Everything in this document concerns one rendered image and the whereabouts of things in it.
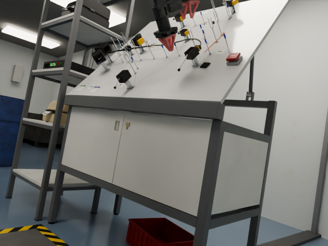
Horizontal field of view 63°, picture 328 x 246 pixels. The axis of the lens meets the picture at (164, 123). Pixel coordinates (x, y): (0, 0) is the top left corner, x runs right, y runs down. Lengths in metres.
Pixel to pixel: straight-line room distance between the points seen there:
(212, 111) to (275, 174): 2.29
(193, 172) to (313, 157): 2.15
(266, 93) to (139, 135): 2.34
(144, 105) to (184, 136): 0.27
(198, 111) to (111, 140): 0.61
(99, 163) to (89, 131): 0.23
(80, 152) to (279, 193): 2.25
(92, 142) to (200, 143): 0.76
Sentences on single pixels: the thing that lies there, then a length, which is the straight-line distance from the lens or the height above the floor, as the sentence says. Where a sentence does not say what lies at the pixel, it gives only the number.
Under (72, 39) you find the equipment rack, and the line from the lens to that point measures 2.06.
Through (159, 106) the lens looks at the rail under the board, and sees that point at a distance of 1.24.
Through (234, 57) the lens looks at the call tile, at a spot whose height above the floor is 1.10.
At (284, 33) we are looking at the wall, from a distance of 3.63.
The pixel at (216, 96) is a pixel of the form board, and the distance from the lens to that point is 1.11.
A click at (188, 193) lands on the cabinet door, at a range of 1.16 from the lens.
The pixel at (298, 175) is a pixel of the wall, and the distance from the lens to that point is 3.19.
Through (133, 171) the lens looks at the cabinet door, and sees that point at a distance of 1.37.
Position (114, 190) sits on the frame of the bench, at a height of 0.38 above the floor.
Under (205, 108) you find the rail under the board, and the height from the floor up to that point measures 0.84.
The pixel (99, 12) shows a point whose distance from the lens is 2.33.
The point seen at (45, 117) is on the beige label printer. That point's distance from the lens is 2.21.
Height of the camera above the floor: 0.70
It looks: 3 degrees up
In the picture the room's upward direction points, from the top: 10 degrees clockwise
